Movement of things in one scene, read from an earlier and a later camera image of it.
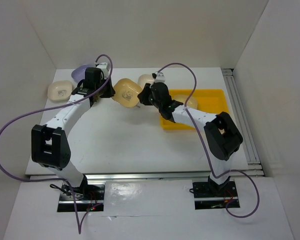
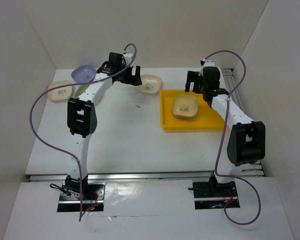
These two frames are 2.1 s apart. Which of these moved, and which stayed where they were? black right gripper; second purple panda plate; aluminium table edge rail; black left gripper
Moved: black left gripper; black right gripper
Stayed: second purple panda plate; aluminium table edge rail
